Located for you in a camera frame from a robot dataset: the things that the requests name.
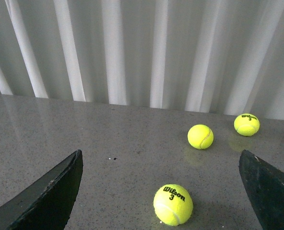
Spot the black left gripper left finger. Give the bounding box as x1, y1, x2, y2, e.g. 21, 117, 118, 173
0, 149, 83, 230

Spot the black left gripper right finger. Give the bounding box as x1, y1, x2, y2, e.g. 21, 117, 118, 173
239, 150, 284, 230

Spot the far Wilson tennis ball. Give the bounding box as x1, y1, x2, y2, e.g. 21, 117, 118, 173
234, 114, 260, 137

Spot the wilson tennis ball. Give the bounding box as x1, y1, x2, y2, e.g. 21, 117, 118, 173
153, 184, 193, 226
234, 114, 260, 137

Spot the middle yellow tennis ball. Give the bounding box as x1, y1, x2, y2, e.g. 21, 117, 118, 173
187, 124, 214, 150

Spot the near Wilson tennis ball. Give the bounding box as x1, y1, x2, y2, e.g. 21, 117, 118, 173
153, 184, 193, 226

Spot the white pleated curtain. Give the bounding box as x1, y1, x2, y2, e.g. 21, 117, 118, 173
0, 0, 284, 120

